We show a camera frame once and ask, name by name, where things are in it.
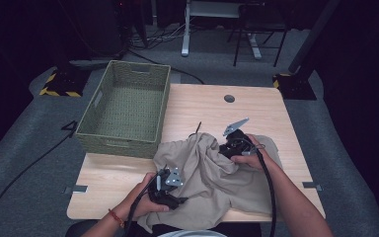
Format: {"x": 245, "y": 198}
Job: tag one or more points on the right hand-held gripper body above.
{"x": 237, "y": 144}

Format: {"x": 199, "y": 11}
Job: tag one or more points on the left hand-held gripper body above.
{"x": 164, "y": 194}

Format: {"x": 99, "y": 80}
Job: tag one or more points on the grey tape strip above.
{"x": 77, "y": 189}
{"x": 313, "y": 186}

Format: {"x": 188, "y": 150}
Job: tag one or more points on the person's left hand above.
{"x": 138, "y": 204}

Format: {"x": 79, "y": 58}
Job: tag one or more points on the black chair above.
{"x": 260, "y": 23}

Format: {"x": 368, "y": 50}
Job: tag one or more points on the green woven basket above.
{"x": 128, "y": 108}

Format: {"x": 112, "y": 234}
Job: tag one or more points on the yellow black striped stand base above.
{"x": 64, "y": 84}
{"x": 296, "y": 87}

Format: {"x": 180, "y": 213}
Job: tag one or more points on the white desk frame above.
{"x": 186, "y": 33}

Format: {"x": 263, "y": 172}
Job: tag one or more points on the person's right hand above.
{"x": 258, "y": 159}

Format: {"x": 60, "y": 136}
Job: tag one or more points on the grey table grommet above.
{"x": 229, "y": 98}

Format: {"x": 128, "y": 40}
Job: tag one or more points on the slanted black stand pole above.
{"x": 312, "y": 36}

